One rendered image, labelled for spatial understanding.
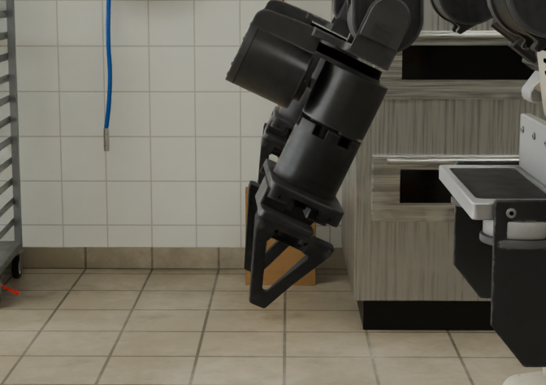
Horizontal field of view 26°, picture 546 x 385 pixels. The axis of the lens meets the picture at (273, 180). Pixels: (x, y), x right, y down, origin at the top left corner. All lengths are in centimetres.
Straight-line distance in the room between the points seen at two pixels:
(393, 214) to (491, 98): 54
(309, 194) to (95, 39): 434
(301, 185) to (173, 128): 430
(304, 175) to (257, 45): 11
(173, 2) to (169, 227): 100
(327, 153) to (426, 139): 329
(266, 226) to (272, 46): 15
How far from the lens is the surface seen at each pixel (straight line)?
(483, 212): 111
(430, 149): 426
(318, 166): 97
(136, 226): 535
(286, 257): 504
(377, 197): 424
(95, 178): 534
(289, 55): 96
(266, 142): 137
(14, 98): 522
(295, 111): 140
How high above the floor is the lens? 123
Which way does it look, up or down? 9 degrees down
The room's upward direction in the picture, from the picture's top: straight up
